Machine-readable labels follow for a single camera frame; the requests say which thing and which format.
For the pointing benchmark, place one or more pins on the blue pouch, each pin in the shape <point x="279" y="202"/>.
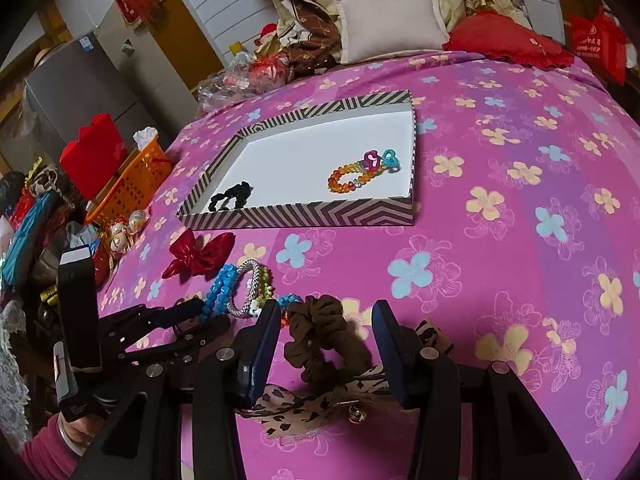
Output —
<point x="30" y="235"/>

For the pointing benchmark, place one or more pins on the brown scrunchie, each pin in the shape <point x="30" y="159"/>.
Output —
<point x="345" y="345"/>

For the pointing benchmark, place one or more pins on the red pillow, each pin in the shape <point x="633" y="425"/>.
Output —
<point x="500" y="40"/>

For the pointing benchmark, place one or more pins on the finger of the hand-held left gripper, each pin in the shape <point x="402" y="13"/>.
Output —
<point x="200" y="335"/>
<point x="175" y="312"/>

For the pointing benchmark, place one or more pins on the leopard print bow with bell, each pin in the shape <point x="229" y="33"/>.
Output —
<point x="285" y="410"/>

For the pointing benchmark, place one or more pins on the white lace cloth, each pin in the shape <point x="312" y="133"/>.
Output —
<point x="12" y="385"/>

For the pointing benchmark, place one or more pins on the white tissue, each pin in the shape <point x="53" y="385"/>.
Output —
<point x="146" y="137"/>

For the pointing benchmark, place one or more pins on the white pillow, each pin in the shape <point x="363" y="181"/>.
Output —
<point x="390" y="25"/>

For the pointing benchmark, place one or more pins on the grey refrigerator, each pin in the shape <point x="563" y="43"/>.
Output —
<point x="65" y="85"/>

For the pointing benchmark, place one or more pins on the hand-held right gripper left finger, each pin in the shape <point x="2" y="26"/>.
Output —
<point x="257" y="355"/>

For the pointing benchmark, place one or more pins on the clear plastic bag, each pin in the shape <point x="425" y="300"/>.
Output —
<point x="225" y="90"/>

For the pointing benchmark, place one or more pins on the pink floral bedsheet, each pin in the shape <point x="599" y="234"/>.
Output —
<point x="500" y="260"/>

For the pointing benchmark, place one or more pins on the red box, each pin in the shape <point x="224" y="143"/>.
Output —
<point x="95" y="155"/>

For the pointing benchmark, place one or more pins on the gold patterned ornament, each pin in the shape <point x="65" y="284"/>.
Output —
<point x="120" y="240"/>
<point x="139" y="221"/>

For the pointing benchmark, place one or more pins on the teal hair clip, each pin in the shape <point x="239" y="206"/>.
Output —
<point x="391" y="160"/>

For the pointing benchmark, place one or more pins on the orange plastic basket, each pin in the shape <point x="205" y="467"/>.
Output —
<point x="135" y="185"/>

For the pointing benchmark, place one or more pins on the clear plastic bottle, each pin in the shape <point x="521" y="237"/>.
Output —
<point x="241" y="57"/>

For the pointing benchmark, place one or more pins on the person's left forearm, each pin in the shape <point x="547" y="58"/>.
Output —
<point x="50" y="455"/>

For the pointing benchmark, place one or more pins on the red satin bow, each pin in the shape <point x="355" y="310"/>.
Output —
<point x="200" y="255"/>

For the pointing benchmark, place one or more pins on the red bag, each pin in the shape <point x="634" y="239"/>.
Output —
<point x="597" y="45"/>

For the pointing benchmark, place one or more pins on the red plush toy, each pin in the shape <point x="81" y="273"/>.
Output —
<point x="267" y="35"/>

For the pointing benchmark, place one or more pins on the striped cardboard box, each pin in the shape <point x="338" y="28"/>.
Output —
<point x="310" y="160"/>

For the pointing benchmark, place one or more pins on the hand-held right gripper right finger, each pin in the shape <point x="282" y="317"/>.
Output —
<point x="390" y="355"/>

